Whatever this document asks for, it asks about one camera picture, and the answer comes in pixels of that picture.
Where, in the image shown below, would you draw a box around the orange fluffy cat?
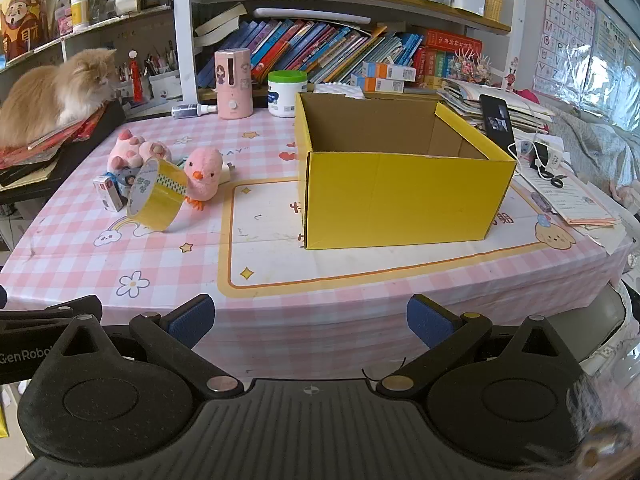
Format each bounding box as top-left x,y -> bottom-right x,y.
0,47 -> 121,149

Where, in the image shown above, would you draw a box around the pink plush pig toy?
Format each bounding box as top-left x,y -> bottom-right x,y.
106,128 -> 172,174

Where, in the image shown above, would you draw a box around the alphabet wall poster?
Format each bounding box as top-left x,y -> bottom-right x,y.
532,0 -> 599,99

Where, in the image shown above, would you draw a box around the dark spray bottle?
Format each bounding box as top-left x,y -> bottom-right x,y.
171,102 -> 219,119

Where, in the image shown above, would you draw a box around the white jar green lid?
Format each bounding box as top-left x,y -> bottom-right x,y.
267,71 -> 309,119

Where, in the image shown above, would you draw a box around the yellow cardboard box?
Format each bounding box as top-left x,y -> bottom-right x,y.
294,91 -> 517,251

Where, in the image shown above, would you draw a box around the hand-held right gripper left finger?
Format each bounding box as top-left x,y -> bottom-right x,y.
50,294 -> 246,402

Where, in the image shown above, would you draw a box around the black phone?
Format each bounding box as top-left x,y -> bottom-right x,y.
479,94 -> 516,149

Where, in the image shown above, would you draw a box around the yellow tape roll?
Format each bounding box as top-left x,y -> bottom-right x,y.
125,156 -> 189,234

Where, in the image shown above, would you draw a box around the white pen cup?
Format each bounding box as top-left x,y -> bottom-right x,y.
147,66 -> 182,101

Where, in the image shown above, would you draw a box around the row of colourful books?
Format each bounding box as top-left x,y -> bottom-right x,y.
195,17 -> 426,92

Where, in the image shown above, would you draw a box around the loose paper sheets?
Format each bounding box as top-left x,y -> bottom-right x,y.
519,160 -> 622,228

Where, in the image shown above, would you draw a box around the red boxed book set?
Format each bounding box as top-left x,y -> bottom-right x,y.
414,30 -> 484,89

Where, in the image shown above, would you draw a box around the orange blue medicine box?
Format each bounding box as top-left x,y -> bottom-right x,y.
362,61 -> 418,81
350,74 -> 406,94

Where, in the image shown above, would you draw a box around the dried flower bouquet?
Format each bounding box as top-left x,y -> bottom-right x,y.
446,49 -> 494,87

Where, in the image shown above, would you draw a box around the red tassel ornament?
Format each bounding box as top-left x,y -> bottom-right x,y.
127,49 -> 144,107

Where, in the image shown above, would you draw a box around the white cotton pad pack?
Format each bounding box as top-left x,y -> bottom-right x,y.
312,82 -> 366,100

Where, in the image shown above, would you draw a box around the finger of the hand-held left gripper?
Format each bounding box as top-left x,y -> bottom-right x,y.
44,295 -> 104,322

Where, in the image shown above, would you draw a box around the white side shelf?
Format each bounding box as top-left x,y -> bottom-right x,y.
0,2 -> 174,78

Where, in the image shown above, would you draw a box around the white bottle yellow label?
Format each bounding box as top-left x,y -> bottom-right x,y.
70,0 -> 90,31

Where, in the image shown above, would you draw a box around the pink checked tablecloth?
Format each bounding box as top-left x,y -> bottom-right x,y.
0,106 -> 634,382

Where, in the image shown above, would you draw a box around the grey toy car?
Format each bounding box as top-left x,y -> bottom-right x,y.
115,167 -> 139,199

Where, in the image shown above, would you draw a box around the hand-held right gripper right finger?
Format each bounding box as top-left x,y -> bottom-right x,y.
375,294 -> 584,402

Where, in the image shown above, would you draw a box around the small white carton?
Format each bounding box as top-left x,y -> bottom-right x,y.
93,174 -> 126,213

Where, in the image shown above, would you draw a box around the pink chick plush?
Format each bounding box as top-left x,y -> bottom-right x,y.
182,146 -> 225,211

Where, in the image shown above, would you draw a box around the stack of red packets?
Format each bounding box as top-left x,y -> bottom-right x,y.
0,105 -> 109,170

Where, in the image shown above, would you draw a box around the wealth god cutout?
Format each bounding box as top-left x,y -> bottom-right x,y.
0,0 -> 52,62

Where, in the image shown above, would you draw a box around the pink humidifier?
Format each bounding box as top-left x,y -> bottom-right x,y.
215,49 -> 252,120

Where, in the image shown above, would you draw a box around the white chair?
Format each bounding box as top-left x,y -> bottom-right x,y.
579,277 -> 640,377

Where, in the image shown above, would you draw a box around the white power adapter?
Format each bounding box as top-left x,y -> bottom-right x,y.
531,139 -> 564,172

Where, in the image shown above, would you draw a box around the pile of open booklets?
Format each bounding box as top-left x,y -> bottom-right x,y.
436,77 -> 557,134

